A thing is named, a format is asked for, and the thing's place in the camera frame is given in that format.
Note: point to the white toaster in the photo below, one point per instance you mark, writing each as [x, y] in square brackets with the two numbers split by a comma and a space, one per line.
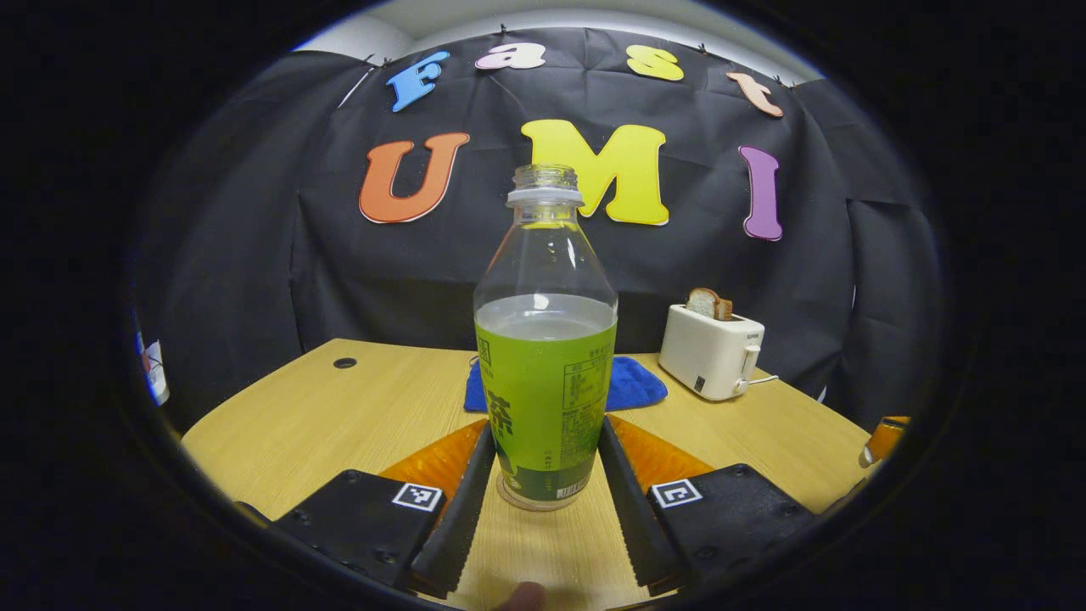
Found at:
[708, 356]

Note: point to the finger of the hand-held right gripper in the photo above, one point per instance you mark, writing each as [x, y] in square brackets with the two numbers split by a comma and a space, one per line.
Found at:
[887, 437]

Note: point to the green label water bottle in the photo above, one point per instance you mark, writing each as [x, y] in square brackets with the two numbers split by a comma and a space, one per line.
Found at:
[543, 390]

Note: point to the bread slice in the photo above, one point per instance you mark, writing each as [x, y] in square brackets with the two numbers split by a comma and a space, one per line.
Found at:
[702, 302]
[725, 309]

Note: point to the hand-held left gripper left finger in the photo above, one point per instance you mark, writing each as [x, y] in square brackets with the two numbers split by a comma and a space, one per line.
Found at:
[458, 526]

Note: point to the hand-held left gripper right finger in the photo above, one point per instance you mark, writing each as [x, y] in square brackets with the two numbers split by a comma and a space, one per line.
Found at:
[632, 526]

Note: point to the blue towel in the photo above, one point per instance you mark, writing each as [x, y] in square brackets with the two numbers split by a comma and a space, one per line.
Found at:
[636, 386]

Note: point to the black backdrop cloth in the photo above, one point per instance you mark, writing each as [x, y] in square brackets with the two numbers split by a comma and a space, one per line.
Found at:
[254, 255]

